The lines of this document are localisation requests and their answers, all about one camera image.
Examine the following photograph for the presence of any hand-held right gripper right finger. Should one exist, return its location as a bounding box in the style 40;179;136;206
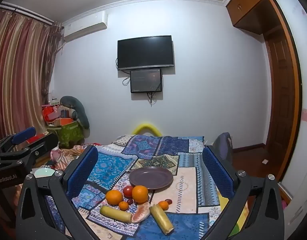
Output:
202;145;285;240

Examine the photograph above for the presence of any pink plush toy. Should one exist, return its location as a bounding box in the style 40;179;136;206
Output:
50;148;66;163

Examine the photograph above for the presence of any pile of red boxes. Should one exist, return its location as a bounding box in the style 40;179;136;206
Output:
42;104;74;127

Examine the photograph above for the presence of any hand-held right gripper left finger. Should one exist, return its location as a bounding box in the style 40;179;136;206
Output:
16;145;99;240

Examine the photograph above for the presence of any pomelo wedge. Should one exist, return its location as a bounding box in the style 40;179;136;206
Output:
131;202;151;223

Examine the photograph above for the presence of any orange floral quilt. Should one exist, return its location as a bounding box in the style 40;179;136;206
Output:
33;144;250;233

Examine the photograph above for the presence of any blue patchwork blanket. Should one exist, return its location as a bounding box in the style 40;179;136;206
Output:
43;134;249;240

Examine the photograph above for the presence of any dark purple plate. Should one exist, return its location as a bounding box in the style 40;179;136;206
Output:
129;166;174;190

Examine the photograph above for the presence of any white plastic appliance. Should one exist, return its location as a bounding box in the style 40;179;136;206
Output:
281;162;307;228

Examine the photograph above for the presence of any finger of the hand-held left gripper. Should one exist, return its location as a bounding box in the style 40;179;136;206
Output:
0;133;59;172
0;127;36;156

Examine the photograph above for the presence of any brown wooden door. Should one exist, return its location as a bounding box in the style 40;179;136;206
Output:
264;27;302;153

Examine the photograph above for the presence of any yellow corn cob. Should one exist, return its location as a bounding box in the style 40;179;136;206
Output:
149;204;174;235
100;205;132;223

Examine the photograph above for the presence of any dark curtain rail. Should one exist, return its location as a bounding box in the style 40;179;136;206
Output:
0;2;55;26

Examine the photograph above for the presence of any striped red curtain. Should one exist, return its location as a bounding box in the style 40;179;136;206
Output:
0;4;62;145

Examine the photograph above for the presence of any white air conditioner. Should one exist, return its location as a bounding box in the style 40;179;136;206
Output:
63;12;108;42

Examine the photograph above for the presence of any grey plush toy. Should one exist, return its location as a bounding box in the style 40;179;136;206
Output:
60;95;90;130

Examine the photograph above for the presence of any white sliding wardrobe door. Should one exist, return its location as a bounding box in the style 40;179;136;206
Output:
271;0;307;198

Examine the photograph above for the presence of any large orange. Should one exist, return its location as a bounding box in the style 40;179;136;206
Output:
132;185;149;203
105;190;124;206

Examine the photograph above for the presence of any black wall television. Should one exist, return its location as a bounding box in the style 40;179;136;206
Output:
117;35;174;71

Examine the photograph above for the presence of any wooden overhead cabinet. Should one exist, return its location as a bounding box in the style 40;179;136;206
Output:
226;0;284;34

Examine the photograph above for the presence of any small black monitor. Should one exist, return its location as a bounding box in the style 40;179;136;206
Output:
130;69;163;93

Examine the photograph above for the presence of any flat red box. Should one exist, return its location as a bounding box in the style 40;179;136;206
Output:
26;134;46;144

